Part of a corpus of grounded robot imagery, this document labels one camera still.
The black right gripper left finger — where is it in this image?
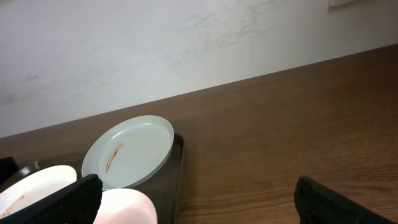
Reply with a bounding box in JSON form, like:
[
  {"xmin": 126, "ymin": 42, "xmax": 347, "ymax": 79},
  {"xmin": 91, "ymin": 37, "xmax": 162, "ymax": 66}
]
[{"xmin": 1, "ymin": 174, "xmax": 103, "ymax": 224}]

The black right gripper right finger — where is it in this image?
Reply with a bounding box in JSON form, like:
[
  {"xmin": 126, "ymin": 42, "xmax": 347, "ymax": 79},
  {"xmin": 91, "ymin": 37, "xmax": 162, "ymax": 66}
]
[{"xmin": 294, "ymin": 176, "xmax": 395, "ymax": 224}]

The pink plate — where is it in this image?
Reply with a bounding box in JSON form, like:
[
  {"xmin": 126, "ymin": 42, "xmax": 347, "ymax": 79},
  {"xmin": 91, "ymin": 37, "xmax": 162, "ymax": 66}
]
[{"xmin": 93, "ymin": 189, "xmax": 158, "ymax": 224}]

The cream white plate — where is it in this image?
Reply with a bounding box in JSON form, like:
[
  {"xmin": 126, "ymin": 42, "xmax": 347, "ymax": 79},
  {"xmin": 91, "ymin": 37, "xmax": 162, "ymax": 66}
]
[{"xmin": 1, "ymin": 165, "xmax": 77, "ymax": 218}]

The pale green plate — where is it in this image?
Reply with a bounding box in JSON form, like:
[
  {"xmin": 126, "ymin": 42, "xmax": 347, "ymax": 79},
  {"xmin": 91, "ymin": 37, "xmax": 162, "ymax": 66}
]
[{"xmin": 81, "ymin": 115, "xmax": 174, "ymax": 190}]

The black tray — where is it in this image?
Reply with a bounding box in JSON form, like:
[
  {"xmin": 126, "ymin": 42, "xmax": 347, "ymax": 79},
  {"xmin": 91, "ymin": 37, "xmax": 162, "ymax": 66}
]
[{"xmin": 0, "ymin": 157, "xmax": 19, "ymax": 185}]

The brown plastic tray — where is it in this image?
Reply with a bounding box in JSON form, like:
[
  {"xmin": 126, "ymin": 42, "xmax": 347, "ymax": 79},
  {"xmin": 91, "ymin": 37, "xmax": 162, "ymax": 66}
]
[{"xmin": 1, "ymin": 134, "xmax": 185, "ymax": 224}]

